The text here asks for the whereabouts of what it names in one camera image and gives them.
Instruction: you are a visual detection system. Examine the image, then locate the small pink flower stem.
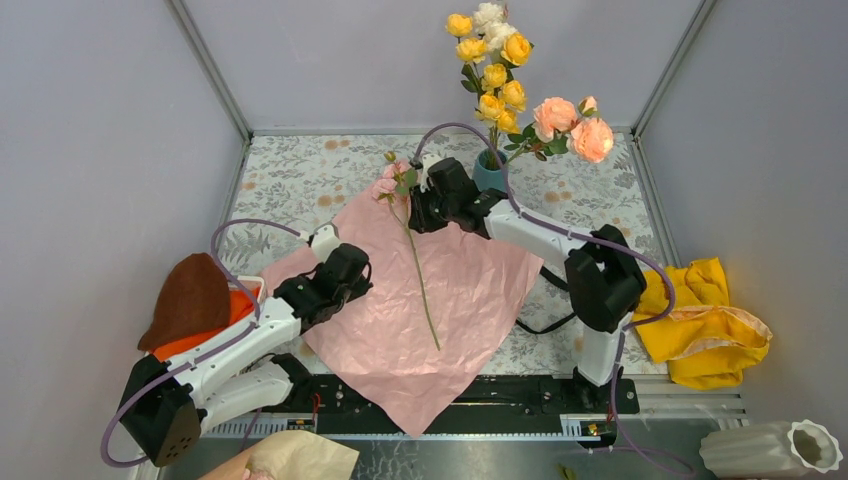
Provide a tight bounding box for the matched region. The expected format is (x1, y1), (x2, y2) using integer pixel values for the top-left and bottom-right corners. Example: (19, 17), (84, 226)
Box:
(371, 151), (441, 351)

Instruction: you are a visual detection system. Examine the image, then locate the pink tissue paper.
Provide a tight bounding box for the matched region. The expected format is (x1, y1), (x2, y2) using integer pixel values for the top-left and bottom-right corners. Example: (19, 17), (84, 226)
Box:
(288, 192), (542, 437)

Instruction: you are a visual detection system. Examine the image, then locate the yellow rose stem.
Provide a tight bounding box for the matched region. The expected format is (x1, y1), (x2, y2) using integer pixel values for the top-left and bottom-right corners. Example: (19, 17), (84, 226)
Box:
(444, 12), (534, 153)

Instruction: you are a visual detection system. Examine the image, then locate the black ribbon gold lettering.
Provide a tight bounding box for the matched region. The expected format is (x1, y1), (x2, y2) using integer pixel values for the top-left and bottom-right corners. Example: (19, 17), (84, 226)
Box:
(515, 266), (576, 335)

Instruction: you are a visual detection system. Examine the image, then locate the peach rose stem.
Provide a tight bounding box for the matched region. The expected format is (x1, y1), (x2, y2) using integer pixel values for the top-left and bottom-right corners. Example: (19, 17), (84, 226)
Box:
(504, 96), (615, 164)

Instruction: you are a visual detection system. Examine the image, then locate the white rose stem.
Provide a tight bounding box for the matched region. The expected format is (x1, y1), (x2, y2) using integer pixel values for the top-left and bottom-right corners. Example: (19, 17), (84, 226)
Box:
(472, 2), (518, 53)

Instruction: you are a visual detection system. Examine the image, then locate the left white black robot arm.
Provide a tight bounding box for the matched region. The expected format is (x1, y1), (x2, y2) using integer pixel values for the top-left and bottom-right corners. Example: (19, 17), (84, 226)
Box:
(101, 243), (373, 467)

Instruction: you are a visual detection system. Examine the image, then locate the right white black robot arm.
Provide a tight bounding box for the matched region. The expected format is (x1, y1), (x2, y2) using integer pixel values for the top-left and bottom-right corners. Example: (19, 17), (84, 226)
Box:
(409, 154), (646, 412)

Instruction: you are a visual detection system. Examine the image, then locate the teal ceramic vase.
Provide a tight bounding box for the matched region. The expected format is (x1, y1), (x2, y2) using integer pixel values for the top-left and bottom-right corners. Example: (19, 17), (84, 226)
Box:
(472, 149), (507, 193)

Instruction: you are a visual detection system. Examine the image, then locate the white ribbed vase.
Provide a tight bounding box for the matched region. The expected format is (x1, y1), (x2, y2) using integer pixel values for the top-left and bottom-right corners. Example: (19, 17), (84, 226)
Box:
(699, 419), (844, 479)

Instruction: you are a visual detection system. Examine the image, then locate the white plastic basket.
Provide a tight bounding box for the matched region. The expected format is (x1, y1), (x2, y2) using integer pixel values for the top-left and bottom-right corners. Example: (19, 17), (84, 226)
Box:
(236, 275), (265, 298)

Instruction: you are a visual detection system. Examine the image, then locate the orange cloth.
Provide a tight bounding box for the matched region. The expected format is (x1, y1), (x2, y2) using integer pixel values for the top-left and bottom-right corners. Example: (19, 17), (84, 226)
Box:
(152, 290), (254, 361)

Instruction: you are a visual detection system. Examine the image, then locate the floral patterned table mat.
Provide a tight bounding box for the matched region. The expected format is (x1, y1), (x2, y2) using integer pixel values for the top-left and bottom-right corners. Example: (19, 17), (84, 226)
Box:
(219, 133), (666, 375)

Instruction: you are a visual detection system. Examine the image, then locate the brown cloth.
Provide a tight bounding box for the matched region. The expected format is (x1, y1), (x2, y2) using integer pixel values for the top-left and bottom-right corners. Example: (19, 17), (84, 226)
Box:
(138, 253), (231, 360)

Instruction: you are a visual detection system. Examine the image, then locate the brown paper bag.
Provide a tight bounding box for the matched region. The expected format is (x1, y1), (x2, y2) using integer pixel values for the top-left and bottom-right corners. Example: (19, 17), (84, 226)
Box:
(202, 430), (359, 480)

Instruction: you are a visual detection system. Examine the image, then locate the yellow cloth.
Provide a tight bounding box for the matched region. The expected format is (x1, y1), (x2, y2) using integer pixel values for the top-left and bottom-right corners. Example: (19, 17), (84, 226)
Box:
(635, 258), (773, 390)

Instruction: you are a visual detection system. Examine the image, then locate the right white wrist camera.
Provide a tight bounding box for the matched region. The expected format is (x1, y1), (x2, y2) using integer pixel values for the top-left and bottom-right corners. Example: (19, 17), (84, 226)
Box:
(410, 153), (442, 192)

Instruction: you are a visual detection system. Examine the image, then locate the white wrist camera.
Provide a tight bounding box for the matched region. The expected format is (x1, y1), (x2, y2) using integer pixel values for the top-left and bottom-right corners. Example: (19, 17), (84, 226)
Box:
(306, 222), (342, 263)
(410, 153), (442, 192)

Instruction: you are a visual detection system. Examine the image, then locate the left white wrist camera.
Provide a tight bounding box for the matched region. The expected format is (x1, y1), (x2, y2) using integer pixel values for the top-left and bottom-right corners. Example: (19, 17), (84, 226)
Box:
(306, 222), (342, 263)

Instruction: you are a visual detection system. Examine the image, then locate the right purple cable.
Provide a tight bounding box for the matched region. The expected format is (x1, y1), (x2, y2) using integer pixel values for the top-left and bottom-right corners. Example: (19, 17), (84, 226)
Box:
(411, 123), (697, 480)

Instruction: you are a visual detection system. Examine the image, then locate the purple cable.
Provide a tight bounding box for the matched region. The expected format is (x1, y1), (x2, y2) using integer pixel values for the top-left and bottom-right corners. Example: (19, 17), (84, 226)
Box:
(411, 123), (697, 480)
(100, 218), (307, 469)

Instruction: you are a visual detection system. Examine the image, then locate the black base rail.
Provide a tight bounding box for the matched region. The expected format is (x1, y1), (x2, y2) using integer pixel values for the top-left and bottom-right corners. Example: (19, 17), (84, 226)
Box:
(262, 374), (614, 436)

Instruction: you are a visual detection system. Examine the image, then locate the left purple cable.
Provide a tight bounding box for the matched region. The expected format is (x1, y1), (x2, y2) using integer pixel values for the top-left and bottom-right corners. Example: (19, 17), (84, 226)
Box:
(100, 218), (307, 469)

